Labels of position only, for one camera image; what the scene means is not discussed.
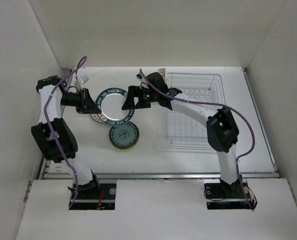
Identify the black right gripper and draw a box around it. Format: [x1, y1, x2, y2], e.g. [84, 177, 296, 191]
[122, 85, 159, 110]

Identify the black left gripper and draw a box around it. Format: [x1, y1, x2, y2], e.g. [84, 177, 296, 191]
[60, 87, 102, 114]

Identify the orange sunburst pattern plate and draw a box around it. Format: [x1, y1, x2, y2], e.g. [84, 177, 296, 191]
[90, 113, 108, 124]

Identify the large teal rimmed white plate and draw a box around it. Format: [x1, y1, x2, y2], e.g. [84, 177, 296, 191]
[95, 87, 135, 126]

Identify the blue floral white plate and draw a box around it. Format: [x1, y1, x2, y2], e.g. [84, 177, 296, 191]
[109, 122, 140, 139]

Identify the yellow brown patterned plate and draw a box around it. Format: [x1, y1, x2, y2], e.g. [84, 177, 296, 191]
[109, 136, 139, 149]

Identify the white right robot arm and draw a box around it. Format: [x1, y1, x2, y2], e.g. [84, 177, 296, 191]
[122, 72, 243, 197]

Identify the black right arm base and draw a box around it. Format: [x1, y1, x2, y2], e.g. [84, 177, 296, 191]
[203, 179, 258, 210]

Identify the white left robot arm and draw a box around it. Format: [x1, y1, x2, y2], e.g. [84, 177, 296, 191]
[31, 75, 102, 199]

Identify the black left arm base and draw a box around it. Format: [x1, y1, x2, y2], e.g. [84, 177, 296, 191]
[68, 182, 117, 211]

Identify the beige cutlery holder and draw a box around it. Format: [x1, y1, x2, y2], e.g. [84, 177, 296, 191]
[157, 68, 166, 76]

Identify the white foam front board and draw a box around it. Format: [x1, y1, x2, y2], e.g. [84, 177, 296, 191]
[17, 178, 297, 240]

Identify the white wire dish rack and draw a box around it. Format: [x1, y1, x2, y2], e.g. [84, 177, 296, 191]
[166, 72, 226, 146]

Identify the aluminium front rail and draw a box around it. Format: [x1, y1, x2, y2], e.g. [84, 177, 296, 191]
[37, 171, 280, 180]

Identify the aluminium side rail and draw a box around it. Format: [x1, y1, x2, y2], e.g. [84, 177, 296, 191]
[242, 67, 280, 177]

